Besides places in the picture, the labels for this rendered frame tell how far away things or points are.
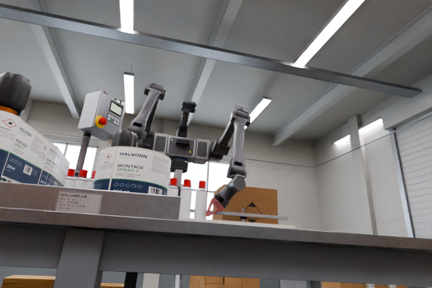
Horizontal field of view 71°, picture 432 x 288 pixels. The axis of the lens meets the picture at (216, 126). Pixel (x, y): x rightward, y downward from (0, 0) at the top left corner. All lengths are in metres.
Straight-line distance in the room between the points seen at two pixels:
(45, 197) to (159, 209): 0.20
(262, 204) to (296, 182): 6.36
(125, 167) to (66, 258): 0.31
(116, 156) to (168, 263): 0.36
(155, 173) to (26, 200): 0.31
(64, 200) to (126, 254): 0.15
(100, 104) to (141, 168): 0.79
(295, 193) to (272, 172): 0.76
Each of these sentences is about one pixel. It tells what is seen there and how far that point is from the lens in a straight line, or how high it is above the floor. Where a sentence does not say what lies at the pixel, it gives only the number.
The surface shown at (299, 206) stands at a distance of 7.91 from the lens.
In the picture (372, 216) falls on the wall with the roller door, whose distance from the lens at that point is 6.61.
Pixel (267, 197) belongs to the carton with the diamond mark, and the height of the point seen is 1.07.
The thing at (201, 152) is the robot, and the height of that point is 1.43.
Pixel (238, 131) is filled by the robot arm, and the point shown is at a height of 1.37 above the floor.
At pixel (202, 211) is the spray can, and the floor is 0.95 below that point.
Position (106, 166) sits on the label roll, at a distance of 0.82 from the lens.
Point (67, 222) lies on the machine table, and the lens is 0.53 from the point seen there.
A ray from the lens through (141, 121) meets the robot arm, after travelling 1.42.
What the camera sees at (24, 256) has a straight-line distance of 0.59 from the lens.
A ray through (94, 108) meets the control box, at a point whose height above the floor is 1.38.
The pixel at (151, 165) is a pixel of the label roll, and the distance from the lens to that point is 0.81.
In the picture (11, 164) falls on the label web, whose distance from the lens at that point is 0.88.
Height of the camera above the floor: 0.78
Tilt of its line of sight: 23 degrees up
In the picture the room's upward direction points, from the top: 3 degrees clockwise
